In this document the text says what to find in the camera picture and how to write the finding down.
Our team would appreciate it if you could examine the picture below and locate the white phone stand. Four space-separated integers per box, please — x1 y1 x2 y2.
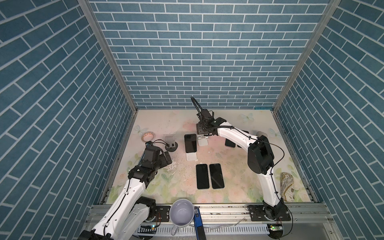
198 135 209 147
186 153 198 162

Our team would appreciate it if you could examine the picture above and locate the round black phone stand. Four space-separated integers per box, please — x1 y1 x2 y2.
165 135 178 152

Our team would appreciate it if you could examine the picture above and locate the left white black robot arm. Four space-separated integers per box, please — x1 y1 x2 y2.
78 145 172 240

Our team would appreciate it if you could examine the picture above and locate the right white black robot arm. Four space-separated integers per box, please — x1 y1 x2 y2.
197 107 286 220

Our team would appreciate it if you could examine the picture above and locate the black phone lying front left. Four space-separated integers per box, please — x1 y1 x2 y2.
196 164 210 190

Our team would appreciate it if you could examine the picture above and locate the roll of tape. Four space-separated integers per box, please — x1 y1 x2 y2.
142 132 155 143

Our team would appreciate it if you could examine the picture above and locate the white ceramic mug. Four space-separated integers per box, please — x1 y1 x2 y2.
170 199 195 236

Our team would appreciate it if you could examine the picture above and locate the blue handheld tool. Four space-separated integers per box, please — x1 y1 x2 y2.
194 207 207 240

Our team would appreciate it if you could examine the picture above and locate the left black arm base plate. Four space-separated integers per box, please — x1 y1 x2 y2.
146 205 171 222

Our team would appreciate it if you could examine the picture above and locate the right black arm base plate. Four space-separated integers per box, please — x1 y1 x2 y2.
246 202 292 222

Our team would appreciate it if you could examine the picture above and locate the white slotted cable duct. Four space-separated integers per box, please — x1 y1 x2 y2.
134 224 270 237

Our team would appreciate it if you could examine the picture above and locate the aluminium front rail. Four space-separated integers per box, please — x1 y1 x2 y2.
84 203 333 229

